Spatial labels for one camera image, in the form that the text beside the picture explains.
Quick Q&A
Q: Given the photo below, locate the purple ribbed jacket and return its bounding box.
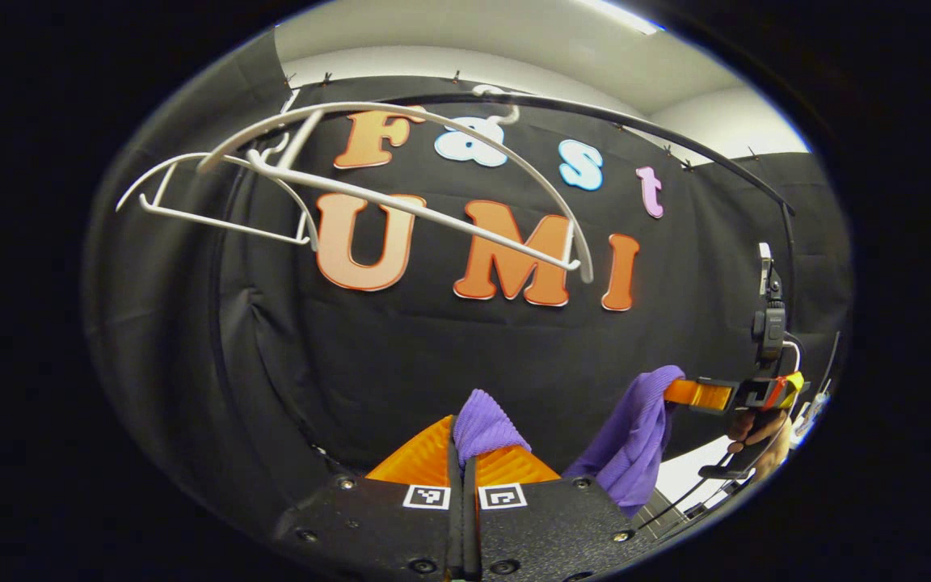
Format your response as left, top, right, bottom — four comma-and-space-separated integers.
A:
453, 365, 686, 518

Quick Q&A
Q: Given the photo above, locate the white clothes hanger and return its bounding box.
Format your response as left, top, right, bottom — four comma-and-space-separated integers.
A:
116, 133, 321, 247
197, 83, 596, 285

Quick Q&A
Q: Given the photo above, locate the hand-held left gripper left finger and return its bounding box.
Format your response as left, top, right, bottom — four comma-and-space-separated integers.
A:
272, 415, 466, 582

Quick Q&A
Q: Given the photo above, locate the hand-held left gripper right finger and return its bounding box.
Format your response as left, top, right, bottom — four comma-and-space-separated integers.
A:
463, 445, 662, 582

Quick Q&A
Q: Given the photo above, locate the black backdrop cloth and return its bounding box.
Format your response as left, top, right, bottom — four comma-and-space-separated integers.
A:
82, 28, 854, 550

